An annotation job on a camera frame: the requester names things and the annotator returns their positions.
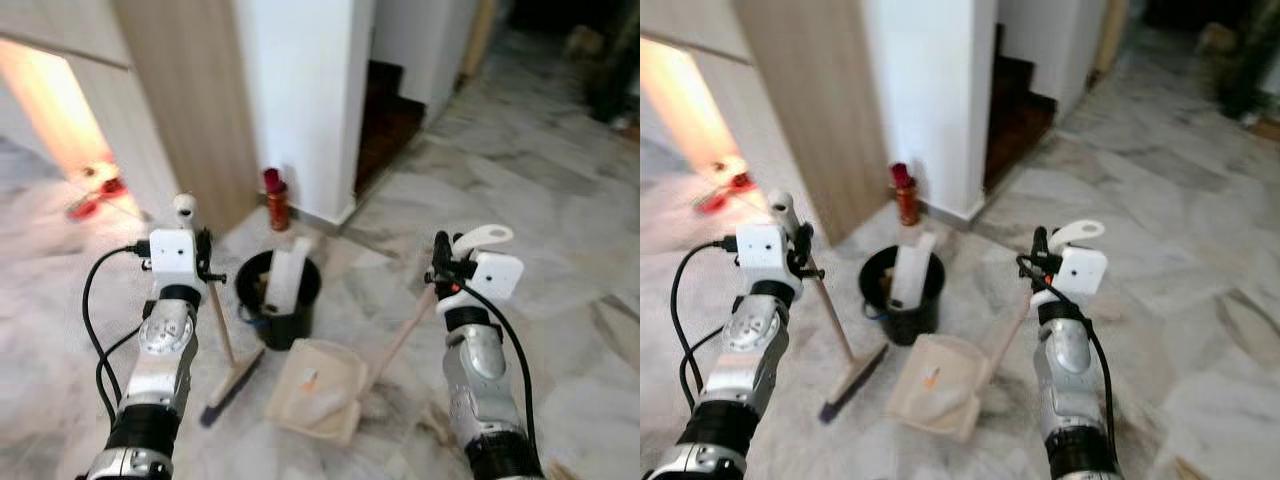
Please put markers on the wooden broom with purple bristles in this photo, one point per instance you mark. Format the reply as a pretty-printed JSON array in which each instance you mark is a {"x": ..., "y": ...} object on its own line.
[
  {"x": 232, "y": 385},
  {"x": 855, "y": 380}
]

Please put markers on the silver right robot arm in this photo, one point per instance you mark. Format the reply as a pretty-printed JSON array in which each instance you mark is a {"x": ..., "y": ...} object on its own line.
[
  {"x": 480, "y": 380},
  {"x": 1070, "y": 375}
]

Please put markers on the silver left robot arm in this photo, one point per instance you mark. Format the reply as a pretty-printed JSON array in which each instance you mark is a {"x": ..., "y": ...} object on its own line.
[
  {"x": 740, "y": 360},
  {"x": 160, "y": 365}
]

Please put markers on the red item on floor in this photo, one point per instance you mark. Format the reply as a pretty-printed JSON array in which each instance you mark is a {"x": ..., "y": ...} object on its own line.
[
  {"x": 725, "y": 190},
  {"x": 95, "y": 195}
]

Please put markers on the red spray can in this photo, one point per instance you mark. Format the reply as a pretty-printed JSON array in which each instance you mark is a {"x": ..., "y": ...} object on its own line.
[
  {"x": 277, "y": 205},
  {"x": 906, "y": 198}
]

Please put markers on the white paper in bin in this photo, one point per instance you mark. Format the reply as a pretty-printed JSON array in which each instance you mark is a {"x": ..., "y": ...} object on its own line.
[
  {"x": 288, "y": 278},
  {"x": 915, "y": 272}
]

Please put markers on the black waste bin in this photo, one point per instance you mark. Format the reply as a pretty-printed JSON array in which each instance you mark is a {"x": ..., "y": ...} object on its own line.
[
  {"x": 905, "y": 322},
  {"x": 280, "y": 328}
]

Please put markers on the dark wooden stairs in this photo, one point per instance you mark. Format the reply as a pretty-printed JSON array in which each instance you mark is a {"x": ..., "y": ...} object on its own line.
[
  {"x": 385, "y": 125},
  {"x": 1015, "y": 115}
]

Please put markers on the light wooden cabinet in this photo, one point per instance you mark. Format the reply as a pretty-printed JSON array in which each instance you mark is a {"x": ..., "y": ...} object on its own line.
[
  {"x": 810, "y": 100},
  {"x": 180, "y": 100}
]

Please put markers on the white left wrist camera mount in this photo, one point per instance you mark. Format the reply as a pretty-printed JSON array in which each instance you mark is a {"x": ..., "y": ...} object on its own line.
[
  {"x": 763, "y": 252},
  {"x": 172, "y": 258}
]

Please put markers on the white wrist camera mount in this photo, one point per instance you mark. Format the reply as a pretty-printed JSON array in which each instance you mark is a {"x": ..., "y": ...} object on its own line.
[
  {"x": 763, "y": 252},
  {"x": 498, "y": 275},
  {"x": 1082, "y": 270},
  {"x": 172, "y": 258}
]

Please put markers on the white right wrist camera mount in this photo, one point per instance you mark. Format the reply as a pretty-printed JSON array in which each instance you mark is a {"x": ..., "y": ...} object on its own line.
[
  {"x": 498, "y": 275},
  {"x": 1082, "y": 270}
]

